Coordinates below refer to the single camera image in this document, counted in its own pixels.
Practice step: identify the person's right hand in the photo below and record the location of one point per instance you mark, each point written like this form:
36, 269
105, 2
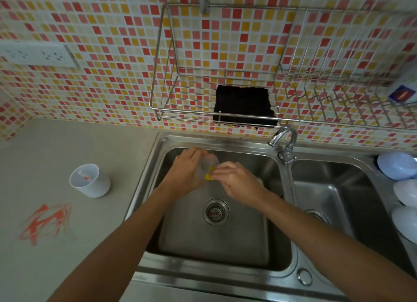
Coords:
241, 183

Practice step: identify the person's left hand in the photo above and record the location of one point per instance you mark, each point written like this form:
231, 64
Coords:
182, 175

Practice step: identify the person's right fingers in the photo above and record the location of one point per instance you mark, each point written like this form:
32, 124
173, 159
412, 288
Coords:
223, 171

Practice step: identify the person's left fingers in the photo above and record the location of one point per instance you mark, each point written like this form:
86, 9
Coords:
192, 152

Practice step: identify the yellow sponge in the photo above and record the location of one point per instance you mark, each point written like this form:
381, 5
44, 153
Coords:
208, 176

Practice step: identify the clear plastic cup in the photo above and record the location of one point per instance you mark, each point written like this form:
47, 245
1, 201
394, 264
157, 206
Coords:
207, 161

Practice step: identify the person's left forearm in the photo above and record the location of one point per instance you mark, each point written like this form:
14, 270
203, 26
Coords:
120, 246

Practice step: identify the person's right forearm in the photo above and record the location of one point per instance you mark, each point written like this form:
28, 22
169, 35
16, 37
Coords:
325, 246

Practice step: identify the large metal drain strainer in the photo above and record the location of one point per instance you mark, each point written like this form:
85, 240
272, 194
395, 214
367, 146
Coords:
216, 212

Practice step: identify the chrome faucet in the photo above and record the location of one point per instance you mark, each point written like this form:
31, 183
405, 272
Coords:
288, 148

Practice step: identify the black scouring cloth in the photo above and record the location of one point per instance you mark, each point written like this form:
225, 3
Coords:
244, 105

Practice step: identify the stainless steel double sink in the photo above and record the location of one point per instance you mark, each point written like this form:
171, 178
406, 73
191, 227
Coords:
228, 246

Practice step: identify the white plastic cup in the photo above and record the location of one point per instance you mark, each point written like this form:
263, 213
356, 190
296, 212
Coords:
93, 183

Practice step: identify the small metal drain strainer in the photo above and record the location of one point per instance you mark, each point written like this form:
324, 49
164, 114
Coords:
317, 215

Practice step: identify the round metal sink cap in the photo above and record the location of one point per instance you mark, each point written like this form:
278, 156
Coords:
304, 276

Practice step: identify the light blue bowl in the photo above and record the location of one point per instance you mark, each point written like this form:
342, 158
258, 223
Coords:
397, 166

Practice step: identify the white bowl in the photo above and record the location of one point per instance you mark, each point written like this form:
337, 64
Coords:
407, 192
405, 223

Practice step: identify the white package with blue label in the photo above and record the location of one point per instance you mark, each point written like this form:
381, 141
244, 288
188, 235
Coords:
404, 87

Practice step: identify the white wall socket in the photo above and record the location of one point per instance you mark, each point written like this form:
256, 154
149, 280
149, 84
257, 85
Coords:
39, 55

